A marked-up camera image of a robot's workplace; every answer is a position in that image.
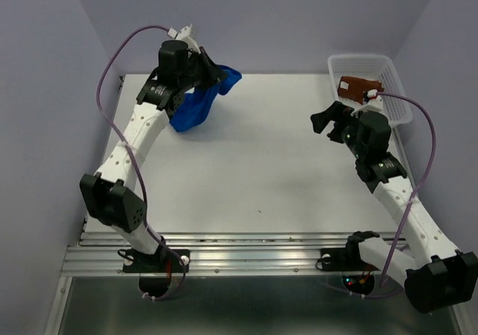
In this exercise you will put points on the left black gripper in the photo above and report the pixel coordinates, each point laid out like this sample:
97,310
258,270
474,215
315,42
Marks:
213,72

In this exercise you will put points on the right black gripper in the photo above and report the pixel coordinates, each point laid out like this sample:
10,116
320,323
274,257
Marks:
336,112

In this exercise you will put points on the brown towel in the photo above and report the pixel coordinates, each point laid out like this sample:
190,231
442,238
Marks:
354,88

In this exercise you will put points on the blue towel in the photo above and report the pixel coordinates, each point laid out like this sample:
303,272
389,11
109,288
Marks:
197,105

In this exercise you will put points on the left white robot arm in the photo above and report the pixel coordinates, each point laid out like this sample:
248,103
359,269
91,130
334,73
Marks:
109,193

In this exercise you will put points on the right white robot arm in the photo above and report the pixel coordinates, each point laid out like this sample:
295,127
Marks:
435,273

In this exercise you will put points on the white plastic basket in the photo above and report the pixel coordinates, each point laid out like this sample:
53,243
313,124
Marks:
372,67

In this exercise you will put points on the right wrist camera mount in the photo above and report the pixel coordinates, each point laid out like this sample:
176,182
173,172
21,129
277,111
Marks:
372,103

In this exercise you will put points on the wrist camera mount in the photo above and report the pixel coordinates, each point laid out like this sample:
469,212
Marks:
372,103
185,34

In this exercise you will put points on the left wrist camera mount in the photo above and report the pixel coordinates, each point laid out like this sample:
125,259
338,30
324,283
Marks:
185,34

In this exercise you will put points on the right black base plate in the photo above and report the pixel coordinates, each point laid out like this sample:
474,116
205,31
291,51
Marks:
337,260

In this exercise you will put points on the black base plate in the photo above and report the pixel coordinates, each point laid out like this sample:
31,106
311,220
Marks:
162,262
337,260

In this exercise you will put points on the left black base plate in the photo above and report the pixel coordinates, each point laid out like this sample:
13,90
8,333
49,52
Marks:
162,262

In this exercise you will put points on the aluminium mounting rail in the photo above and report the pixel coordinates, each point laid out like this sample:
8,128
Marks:
211,255

